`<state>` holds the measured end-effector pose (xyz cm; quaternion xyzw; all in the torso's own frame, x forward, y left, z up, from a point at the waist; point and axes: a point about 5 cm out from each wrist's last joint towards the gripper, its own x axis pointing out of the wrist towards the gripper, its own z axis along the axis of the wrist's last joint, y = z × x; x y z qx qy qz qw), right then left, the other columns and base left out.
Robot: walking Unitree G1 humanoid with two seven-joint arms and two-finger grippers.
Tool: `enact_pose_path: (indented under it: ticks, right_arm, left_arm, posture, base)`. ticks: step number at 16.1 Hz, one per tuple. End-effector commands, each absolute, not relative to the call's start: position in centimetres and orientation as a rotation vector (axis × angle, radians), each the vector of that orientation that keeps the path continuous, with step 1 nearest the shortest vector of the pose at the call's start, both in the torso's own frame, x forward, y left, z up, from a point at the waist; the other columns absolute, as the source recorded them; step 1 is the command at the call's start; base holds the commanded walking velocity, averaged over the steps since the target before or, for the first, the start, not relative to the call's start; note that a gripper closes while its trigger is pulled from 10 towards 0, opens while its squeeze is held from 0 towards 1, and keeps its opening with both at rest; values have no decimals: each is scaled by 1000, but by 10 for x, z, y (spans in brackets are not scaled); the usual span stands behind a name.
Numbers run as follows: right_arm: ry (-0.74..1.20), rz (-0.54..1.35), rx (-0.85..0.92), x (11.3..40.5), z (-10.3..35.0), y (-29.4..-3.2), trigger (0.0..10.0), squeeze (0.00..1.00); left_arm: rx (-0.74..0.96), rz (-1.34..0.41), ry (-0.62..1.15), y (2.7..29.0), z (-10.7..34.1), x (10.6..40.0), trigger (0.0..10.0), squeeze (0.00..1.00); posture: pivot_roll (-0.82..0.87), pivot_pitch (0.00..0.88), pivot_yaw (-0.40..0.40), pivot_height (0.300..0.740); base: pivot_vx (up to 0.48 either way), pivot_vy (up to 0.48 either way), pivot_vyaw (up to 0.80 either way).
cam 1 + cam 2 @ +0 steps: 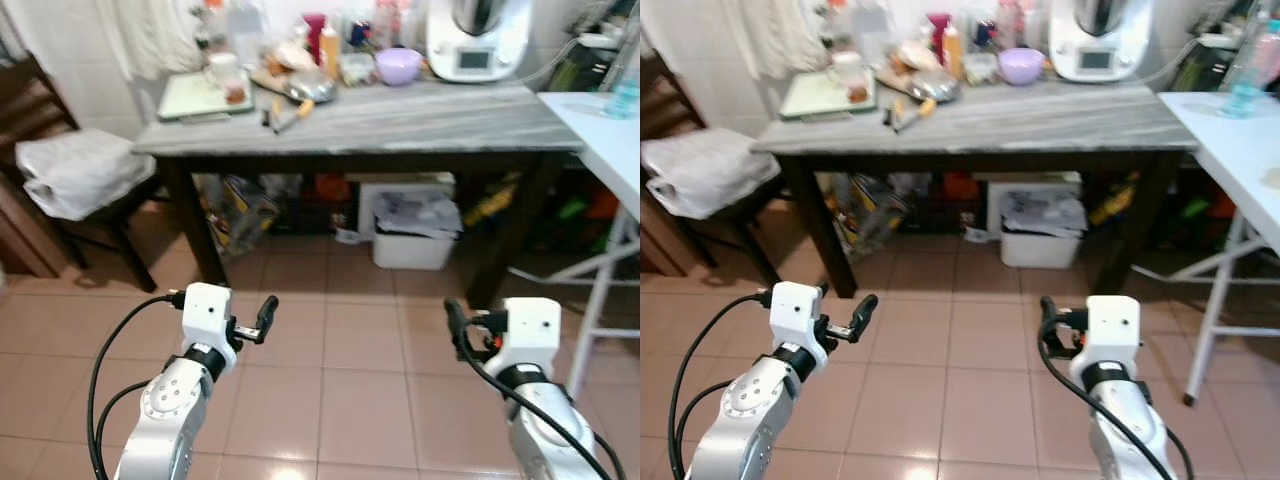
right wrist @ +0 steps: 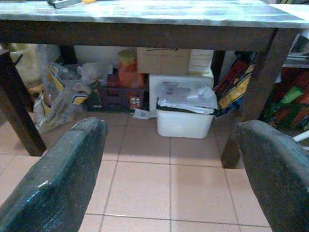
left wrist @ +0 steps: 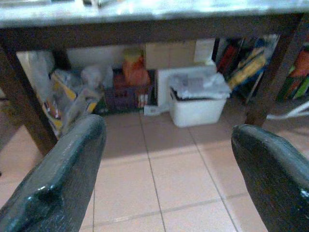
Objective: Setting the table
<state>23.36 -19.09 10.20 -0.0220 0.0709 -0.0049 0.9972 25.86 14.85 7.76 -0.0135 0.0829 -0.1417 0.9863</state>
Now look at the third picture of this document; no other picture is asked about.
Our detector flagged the orange and green books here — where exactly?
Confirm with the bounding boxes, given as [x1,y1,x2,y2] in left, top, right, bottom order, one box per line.
[276,43,309,102]

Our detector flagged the white plastic bin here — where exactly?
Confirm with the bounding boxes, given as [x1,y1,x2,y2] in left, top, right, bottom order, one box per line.
[168,72,232,128]

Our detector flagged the brown cardboard box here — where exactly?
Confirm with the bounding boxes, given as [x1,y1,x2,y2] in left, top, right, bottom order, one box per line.
[144,40,197,70]

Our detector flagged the clear plastic bag with packages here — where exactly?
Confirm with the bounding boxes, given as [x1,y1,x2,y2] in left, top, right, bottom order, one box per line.
[28,50,107,138]

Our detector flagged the orange plastic bag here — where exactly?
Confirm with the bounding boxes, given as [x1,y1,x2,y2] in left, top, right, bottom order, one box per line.
[122,48,152,87]

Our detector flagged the white cable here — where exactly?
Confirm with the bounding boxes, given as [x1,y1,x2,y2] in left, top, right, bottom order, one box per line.
[266,101,309,121]

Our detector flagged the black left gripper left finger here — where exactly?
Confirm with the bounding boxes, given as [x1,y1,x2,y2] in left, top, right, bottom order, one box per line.
[0,114,107,232]

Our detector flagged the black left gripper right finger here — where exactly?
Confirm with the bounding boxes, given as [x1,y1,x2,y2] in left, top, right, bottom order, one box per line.
[231,124,309,232]

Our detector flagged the purple plastic crate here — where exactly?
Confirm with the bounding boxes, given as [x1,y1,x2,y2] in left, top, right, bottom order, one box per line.
[104,69,156,113]

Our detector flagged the dark wooden table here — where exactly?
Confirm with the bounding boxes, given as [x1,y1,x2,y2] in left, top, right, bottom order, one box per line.
[0,0,309,157]

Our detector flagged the row of colourful books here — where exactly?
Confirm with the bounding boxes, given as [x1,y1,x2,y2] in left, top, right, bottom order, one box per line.
[212,34,281,102]

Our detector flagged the white flat box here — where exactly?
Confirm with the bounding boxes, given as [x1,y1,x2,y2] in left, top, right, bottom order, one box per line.
[143,65,218,116]

